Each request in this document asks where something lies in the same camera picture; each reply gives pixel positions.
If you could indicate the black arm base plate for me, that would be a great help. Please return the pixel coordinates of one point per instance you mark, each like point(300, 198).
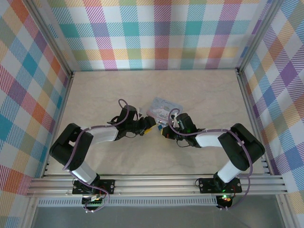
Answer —
point(108, 186)
point(206, 185)

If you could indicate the aluminium frame post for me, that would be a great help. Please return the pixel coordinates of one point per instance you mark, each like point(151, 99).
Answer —
point(257, 38)
point(51, 38)

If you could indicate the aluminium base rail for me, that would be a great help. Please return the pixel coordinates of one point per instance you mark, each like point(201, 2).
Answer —
point(154, 186)

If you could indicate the small blue padlock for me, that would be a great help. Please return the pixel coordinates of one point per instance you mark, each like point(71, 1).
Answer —
point(160, 127)

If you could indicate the aluminium table side rail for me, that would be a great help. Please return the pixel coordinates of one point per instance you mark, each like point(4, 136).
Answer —
point(251, 114)
point(60, 118)

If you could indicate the blue cartoon pouch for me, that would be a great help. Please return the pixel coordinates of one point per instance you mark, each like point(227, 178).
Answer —
point(164, 108)

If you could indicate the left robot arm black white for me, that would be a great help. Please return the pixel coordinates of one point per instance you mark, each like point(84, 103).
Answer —
point(71, 147)

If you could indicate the small controller board lit LED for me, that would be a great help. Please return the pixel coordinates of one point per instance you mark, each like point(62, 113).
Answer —
point(225, 199)

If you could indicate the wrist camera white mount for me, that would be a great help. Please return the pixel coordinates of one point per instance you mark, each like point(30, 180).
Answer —
point(140, 112)
point(172, 117)

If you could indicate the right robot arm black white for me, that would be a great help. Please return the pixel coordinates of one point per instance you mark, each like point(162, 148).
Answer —
point(240, 147)

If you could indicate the small controller board green connector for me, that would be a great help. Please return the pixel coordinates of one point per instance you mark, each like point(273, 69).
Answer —
point(93, 201)

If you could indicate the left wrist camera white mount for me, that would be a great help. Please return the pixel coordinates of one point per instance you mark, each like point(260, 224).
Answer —
point(140, 112)

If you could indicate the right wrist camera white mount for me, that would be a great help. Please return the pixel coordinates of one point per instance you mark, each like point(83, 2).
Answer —
point(172, 117)

